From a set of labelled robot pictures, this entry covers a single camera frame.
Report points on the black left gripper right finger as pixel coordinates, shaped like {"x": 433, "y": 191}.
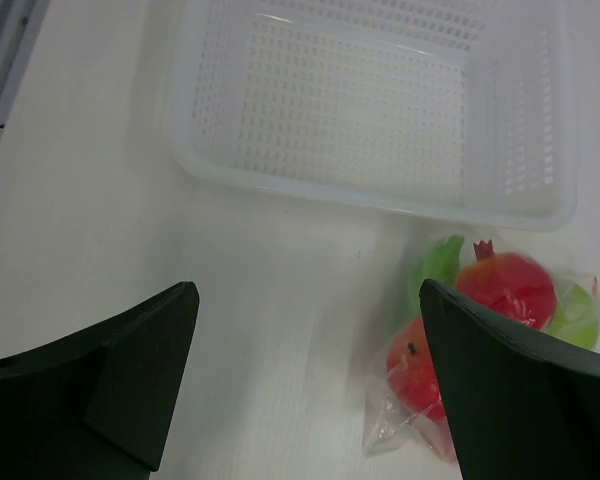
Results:
{"x": 520, "y": 404}

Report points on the green fake apple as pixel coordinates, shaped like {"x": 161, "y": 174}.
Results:
{"x": 577, "y": 316}

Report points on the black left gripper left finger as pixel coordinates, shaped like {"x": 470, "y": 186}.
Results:
{"x": 98, "y": 404}

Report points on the red fake apple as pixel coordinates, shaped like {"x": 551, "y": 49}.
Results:
{"x": 411, "y": 373}

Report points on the clear zip top bag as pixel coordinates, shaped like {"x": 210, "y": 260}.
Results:
{"x": 388, "y": 422}

